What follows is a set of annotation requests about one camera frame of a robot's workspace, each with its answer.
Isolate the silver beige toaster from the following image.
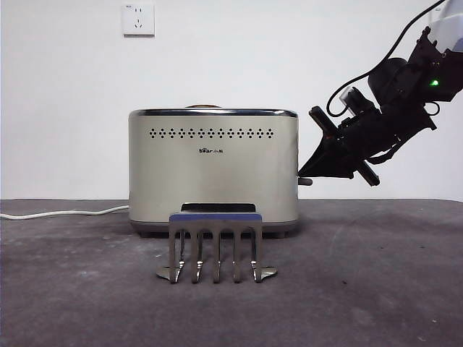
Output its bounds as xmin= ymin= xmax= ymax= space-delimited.
xmin=128 ymin=106 xmax=300 ymax=239

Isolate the shiny metal toast rack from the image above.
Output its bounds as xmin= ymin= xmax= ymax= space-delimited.
xmin=156 ymin=202 xmax=279 ymax=285

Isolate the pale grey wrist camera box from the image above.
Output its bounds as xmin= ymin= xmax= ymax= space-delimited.
xmin=340 ymin=85 xmax=363 ymax=108

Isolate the white wall socket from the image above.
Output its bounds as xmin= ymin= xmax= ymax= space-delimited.
xmin=122 ymin=4 xmax=156 ymax=38

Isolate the white power cable with plug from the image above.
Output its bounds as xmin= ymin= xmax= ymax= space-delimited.
xmin=0 ymin=205 xmax=130 ymax=220

